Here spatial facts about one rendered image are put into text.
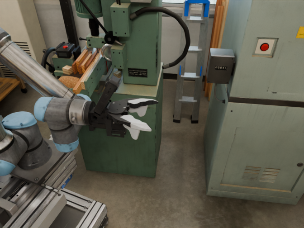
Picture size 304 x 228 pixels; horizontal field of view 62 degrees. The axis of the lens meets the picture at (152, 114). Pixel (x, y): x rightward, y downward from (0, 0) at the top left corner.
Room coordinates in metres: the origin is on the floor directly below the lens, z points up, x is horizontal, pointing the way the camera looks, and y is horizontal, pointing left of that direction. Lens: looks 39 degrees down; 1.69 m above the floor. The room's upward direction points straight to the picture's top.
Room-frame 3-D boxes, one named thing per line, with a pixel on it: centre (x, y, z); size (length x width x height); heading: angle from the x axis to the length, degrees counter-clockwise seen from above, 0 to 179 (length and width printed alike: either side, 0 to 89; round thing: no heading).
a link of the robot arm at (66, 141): (0.61, 0.28, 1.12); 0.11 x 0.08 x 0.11; 172
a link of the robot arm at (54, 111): (0.59, 0.28, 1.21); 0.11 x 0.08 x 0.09; 82
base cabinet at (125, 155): (1.50, 0.23, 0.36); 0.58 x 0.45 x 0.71; 82
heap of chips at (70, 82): (1.24, 0.48, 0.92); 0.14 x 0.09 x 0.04; 82
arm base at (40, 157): (0.76, 0.53, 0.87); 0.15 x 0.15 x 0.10
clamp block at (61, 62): (1.50, 0.55, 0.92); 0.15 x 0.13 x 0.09; 172
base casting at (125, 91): (1.50, 0.23, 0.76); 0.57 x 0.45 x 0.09; 82
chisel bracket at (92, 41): (1.51, 0.33, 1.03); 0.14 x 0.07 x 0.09; 82
